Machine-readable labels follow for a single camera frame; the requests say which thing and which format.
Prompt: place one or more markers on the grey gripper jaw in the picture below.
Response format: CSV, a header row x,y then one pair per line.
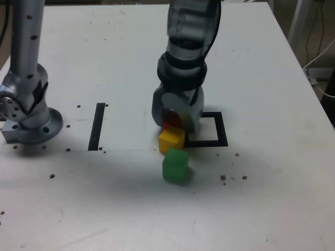
x,y
195,115
157,109

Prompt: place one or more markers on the red cube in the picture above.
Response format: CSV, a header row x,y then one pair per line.
x,y
172,118

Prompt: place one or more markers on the yellow cube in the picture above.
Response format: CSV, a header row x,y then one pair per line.
x,y
168,139

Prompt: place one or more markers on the green cube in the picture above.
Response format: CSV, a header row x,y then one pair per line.
x,y
174,167

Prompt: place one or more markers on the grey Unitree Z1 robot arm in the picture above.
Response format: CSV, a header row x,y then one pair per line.
x,y
26,52

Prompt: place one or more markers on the black tape square outline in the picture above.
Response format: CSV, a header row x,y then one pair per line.
x,y
222,130

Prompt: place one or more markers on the black tape strip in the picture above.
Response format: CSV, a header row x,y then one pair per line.
x,y
95,130

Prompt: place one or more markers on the white metal frame post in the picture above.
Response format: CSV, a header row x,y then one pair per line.
x,y
295,21

